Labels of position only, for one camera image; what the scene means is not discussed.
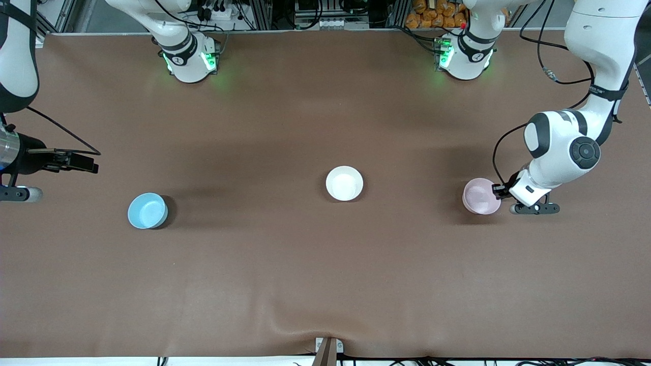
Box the pink bowl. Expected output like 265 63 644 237
462 177 502 215

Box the blue bowl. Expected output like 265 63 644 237
127 192 168 230

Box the white bowl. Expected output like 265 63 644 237
325 166 364 202

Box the orange food pile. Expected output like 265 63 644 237
405 0 467 29

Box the brown table cover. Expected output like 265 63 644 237
0 28 651 359

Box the white power strip with plugs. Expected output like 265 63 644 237
196 0 230 22

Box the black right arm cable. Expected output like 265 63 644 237
24 106 101 155

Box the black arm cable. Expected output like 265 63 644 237
24 106 101 155
492 0 596 188

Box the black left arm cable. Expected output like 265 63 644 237
492 0 596 188

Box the aluminium frame profile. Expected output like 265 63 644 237
254 0 273 30
389 0 407 28
48 0 77 34

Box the metal bracket plate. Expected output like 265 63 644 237
315 337 344 354

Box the grey camera pole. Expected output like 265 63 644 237
312 338 338 366

